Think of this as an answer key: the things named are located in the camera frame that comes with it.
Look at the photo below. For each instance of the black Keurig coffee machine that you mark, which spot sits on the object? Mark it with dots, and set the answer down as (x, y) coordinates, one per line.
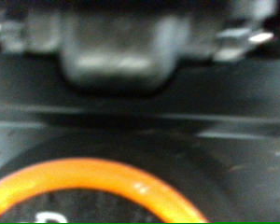
(239, 93)

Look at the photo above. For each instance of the orange rimmed coffee pod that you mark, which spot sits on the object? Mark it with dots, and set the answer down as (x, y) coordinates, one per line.
(93, 172)

